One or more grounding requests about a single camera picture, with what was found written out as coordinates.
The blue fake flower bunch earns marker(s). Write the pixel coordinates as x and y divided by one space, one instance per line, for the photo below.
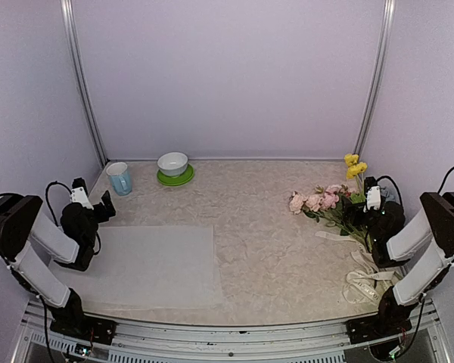
388 194

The front aluminium rail base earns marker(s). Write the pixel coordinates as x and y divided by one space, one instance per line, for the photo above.
135 340

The white ceramic bowl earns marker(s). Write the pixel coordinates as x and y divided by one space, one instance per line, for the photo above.
173 164

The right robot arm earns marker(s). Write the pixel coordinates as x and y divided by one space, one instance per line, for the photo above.
428 238

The cream printed ribbon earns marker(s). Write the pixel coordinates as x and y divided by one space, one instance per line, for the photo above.
367 283

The pink fake flower bunch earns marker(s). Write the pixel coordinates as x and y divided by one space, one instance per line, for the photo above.
327 205

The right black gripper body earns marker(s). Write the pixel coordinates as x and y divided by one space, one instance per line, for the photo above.
356 208

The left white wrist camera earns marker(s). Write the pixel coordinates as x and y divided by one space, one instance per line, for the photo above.
79 193

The green plate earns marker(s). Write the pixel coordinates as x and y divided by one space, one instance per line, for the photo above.
178 180

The right aluminium frame post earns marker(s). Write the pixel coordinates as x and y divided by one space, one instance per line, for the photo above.
377 75

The yellow fake flower stem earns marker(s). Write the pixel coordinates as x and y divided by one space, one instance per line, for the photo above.
356 171

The light blue mug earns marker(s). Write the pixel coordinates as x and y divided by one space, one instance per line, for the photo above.
118 174

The left aluminium frame post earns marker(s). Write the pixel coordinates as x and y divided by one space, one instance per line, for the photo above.
81 83

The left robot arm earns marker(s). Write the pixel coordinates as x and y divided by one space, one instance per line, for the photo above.
71 244

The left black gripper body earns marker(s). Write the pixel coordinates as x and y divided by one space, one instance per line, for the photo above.
103 214

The aluminium frame post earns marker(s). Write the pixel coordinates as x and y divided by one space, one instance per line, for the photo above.
81 83
377 75

